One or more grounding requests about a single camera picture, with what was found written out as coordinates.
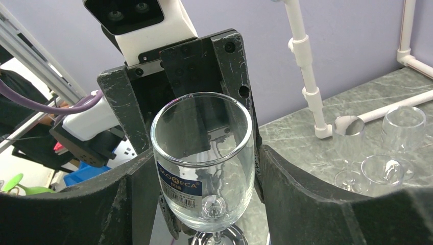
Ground clear wine glass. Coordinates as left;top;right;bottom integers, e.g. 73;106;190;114
381;106;426;182
360;155;405;197
332;115;365;193
150;92;255;244

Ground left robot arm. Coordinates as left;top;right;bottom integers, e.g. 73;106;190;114
50;29;257;167

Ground colourful plastic wine glasses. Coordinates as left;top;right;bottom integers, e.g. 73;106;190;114
1;173;56;197

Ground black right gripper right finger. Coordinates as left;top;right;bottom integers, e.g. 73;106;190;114
260;145;432;244

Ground blue plastic bin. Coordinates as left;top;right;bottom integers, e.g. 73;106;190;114
63;162;111;187

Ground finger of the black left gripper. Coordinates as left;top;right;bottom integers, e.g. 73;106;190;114
209;31;263;150
97;66;151;154

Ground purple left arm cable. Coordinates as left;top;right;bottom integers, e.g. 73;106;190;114
0;79;104;116

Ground white PVC pipe frame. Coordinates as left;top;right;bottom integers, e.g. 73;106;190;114
284;1;432;139

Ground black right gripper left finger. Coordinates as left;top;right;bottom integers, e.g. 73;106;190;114
1;149;160;244

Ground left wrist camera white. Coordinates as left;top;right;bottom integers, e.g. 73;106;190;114
83;0;198;66

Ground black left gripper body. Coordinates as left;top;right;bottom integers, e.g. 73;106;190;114
126;33;224;124

